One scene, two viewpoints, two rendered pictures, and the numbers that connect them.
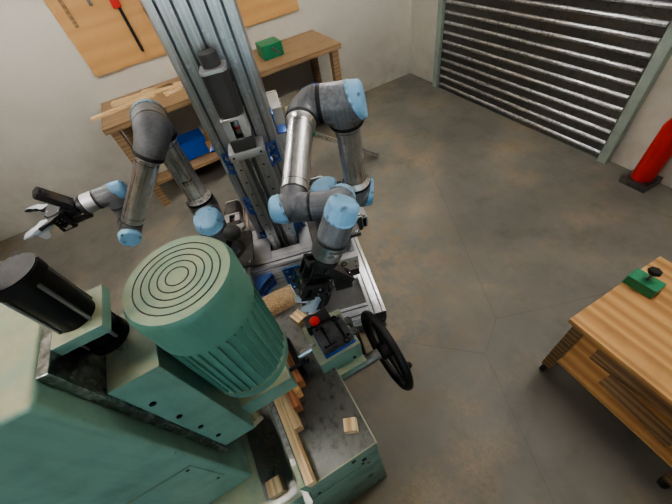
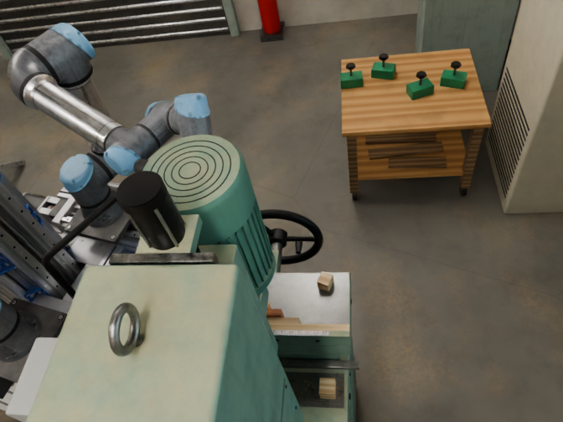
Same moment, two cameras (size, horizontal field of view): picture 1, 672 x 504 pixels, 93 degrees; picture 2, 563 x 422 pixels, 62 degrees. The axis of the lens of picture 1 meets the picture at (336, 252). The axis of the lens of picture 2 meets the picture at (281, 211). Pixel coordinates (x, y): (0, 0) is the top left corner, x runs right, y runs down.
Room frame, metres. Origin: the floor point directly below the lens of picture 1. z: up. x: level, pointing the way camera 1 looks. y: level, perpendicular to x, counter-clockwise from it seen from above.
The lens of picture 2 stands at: (-0.08, 0.62, 2.02)
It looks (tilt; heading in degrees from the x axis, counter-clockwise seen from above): 51 degrees down; 304
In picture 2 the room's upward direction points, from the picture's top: 14 degrees counter-clockwise
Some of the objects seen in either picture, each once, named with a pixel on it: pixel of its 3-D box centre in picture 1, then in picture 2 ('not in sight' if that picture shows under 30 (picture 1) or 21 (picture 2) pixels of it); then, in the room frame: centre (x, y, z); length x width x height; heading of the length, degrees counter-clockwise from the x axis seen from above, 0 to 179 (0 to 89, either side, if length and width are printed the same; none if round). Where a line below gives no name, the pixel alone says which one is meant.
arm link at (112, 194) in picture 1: (111, 194); not in sight; (1.10, 0.77, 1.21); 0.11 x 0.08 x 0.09; 107
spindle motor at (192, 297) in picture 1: (220, 324); (214, 226); (0.33, 0.24, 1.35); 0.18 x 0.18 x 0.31
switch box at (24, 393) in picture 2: not in sight; (71, 393); (0.37, 0.59, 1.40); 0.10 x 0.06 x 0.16; 108
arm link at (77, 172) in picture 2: (326, 195); (84, 178); (1.08, -0.02, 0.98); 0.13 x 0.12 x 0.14; 77
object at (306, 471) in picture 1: (269, 376); (232, 330); (0.39, 0.28, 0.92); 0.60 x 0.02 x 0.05; 18
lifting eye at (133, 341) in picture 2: not in sight; (126, 330); (0.24, 0.52, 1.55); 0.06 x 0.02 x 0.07; 108
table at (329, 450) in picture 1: (311, 361); (243, 295); (0.43, 0.16, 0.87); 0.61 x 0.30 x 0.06; 18
